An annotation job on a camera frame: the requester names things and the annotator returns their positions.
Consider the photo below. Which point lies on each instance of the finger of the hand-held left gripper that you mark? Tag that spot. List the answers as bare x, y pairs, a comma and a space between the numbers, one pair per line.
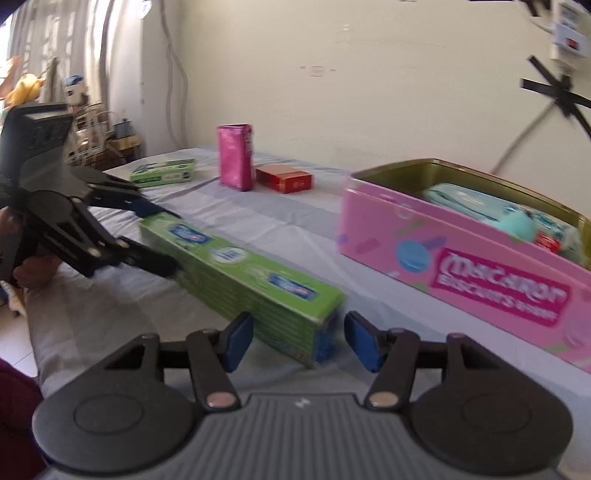
138, 205
138, 258

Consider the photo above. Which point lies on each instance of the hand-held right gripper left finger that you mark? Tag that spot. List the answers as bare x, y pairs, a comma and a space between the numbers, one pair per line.
238, 342

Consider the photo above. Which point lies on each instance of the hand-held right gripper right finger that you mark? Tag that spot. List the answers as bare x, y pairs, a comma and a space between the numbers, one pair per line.
363, 342

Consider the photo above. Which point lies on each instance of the green toothpaste box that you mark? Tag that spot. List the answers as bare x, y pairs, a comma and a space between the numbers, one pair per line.
258, 281

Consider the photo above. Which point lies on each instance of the pink biscuit tin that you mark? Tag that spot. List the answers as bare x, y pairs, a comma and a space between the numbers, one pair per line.
461, 267

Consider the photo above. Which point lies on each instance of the pale teal wipes pack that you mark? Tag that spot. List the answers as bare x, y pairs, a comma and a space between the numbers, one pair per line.
466, 201

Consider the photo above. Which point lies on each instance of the person's left hand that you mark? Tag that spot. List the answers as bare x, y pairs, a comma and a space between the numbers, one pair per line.
37, 272

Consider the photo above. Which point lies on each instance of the small green box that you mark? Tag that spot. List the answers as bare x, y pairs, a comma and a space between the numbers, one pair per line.
161, 171

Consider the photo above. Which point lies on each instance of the wooden stool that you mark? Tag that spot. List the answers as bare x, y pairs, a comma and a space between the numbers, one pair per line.
125, 148

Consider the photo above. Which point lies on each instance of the yellow toy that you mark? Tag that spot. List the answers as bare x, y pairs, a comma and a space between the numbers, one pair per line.
23, 90

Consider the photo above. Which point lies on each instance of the pink carton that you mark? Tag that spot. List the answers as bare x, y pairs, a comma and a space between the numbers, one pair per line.
235, 157

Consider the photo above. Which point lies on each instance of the pale curtain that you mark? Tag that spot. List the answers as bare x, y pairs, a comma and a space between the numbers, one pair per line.
60, 41

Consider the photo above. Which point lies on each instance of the striped table cloth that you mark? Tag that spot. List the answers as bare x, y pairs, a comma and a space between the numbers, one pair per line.
286, 230

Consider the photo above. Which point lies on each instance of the red cardboard box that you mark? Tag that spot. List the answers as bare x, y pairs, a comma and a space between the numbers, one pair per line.
284, 179

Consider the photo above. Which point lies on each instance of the maroon clothing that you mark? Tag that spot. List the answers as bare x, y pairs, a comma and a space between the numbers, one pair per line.
18, 424

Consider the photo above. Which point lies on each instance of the black tape cross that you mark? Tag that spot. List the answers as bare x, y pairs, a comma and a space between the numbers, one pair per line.
561, 94

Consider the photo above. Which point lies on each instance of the white wall meter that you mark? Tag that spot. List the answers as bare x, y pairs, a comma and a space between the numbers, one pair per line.
570, 32

